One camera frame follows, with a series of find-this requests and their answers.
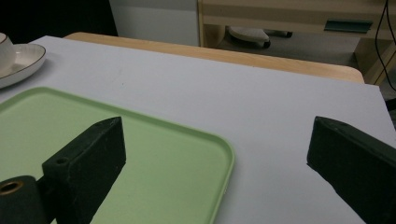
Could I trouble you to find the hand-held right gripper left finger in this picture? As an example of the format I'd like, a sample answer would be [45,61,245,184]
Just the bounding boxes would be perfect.
[41,116,127,224]

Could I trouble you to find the green drawer handle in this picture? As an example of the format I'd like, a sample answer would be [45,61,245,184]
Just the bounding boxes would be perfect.
[323,19,374,35]

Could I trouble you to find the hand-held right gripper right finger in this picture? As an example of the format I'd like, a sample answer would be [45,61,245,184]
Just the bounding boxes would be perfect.
[305,116,396,224]

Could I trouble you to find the white table mat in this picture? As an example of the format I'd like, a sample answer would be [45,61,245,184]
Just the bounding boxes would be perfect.
[0,35,396,224]

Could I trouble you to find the white cup with dark rim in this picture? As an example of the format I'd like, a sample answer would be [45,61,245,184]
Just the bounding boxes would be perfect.
[0,32,17,73]

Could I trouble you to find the light green plastic tray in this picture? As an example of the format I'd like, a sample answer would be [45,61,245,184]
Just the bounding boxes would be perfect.
[0,86,236,224]

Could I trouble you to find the white saucer with dark rim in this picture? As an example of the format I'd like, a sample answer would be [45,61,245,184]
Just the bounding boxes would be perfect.
[0,43,47,90]

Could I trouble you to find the black cable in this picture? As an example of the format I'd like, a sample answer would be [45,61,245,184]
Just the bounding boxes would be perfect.
[374,0,396,93]

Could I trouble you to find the white wheeled chair base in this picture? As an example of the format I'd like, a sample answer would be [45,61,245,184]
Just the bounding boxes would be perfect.
[225,25,294,49]

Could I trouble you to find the beige wooden desk with drawer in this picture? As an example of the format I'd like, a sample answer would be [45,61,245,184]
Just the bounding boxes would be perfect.
[197,0,396,86]

